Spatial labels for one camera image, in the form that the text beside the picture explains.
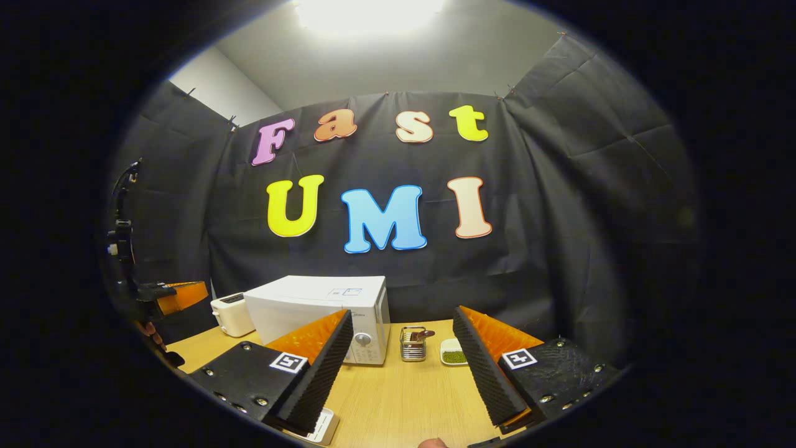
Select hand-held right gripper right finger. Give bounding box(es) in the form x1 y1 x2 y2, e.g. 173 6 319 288
452 306 622 429

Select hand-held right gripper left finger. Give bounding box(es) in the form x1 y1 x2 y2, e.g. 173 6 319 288
185 309 354 436

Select white microwave oven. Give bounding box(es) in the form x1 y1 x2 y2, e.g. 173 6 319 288
244 276 391 366

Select small white dish green contents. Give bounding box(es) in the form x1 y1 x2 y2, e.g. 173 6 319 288
440 338 469 366

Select white toaster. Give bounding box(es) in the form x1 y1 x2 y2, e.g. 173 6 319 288
210 292 256 338

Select white rectangular plate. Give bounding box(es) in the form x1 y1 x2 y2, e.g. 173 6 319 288
283 408 341 446

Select black backdrop cloth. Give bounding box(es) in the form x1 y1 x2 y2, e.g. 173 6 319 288
103 31 703 374

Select ceiling light panel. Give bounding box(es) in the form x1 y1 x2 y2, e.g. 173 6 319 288
295 0 445 35

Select metal wire utensil holder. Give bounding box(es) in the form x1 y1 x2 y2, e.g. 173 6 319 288
400 326 427 362

